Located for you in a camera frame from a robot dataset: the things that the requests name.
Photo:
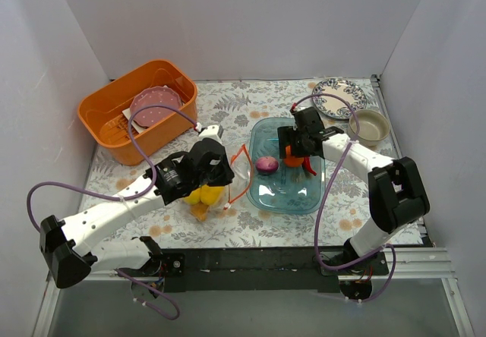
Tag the floral table mat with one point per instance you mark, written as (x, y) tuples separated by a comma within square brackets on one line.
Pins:
[(238, 106)]

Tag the beige ceramic bowl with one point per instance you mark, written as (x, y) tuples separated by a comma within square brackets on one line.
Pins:
[(374, 127)]

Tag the blue floral plate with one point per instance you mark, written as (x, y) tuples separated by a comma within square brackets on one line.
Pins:
[(330, 94)]

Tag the purple onion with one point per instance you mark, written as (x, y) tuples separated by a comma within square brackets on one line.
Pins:
[(266, 165)]

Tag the clear zip top bag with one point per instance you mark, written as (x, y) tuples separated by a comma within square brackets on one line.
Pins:
[(242, 167)]

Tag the teal glass tray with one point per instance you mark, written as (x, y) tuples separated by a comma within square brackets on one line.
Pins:
[(287, 190)]

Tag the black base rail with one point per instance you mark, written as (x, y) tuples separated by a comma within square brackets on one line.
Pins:
[(249, 269)]

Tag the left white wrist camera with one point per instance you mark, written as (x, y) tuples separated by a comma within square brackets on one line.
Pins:
[(213, 132)]

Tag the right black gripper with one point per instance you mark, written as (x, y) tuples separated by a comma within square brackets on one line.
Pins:
[(298, 147)]

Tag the orange fruit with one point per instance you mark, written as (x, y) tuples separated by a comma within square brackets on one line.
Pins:
[(290, 160)]

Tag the yellow lemon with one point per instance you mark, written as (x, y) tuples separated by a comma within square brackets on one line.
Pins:
[(193, 198)]

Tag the pink dotted plate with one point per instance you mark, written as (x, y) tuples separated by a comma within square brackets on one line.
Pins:
[(155, 107)]

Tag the orange plastic bin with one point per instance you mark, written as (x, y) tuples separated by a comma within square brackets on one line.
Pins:
[(125, 108)]

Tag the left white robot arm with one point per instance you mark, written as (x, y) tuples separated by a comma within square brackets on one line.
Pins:
[(73, 247)]

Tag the red chili pepper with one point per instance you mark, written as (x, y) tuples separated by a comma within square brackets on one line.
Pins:
[(307, 166)]

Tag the yellow bell pepper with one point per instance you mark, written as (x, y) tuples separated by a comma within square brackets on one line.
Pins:
[(210, 195)]

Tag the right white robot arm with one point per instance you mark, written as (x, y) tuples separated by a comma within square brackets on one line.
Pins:
[(395, 189)]

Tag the orange ginger root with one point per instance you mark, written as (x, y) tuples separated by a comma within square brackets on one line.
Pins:
[(199, 211)]

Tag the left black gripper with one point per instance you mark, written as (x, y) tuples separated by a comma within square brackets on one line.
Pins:
[(219, 175)]

